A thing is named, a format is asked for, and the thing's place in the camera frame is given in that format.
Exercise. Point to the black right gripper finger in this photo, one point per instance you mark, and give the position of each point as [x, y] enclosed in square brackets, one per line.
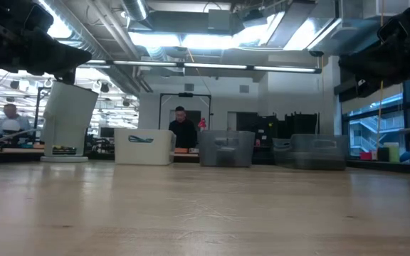
[367, 87]
[368, 65]

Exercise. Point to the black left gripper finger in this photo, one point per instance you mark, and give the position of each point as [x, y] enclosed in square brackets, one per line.
[55, 55]
[65, 76]

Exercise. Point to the gray translucent bin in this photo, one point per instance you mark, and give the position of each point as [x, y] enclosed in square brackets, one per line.
[281, 151]
[226, 147]
[319, 151]

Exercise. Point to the white plastic bin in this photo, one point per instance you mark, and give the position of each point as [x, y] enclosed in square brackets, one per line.
[144, 149]

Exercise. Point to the red cup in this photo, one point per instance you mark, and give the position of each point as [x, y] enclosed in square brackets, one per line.
[365, 156]

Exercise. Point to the black cup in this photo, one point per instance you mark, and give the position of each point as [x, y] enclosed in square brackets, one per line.
[383, 154]

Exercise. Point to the green cup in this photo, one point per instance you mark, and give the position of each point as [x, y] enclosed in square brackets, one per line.
[392, 153]

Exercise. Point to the person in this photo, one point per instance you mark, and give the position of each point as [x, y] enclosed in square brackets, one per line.
[183, 131]
[11, 122]

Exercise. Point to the black storage cabinets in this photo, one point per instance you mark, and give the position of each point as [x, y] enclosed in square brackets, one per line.
[290, 124]

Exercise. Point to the red figure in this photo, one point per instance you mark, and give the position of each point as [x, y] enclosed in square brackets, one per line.
[202, 124]

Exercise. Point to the long ceiling light bar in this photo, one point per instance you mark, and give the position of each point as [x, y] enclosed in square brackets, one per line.
[212, 66]

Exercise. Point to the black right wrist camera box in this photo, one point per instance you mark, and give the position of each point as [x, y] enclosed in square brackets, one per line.
[391, 30]

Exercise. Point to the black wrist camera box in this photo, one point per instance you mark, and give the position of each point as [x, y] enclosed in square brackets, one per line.
[39, 17]
[391, 30]

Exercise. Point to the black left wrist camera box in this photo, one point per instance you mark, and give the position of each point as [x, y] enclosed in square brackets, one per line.
[39, 17]

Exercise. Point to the black dome ceiling camera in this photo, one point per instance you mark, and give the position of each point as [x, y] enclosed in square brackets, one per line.
[316, 53]

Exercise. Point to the black camera frame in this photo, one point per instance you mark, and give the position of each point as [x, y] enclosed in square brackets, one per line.
[185, 95]

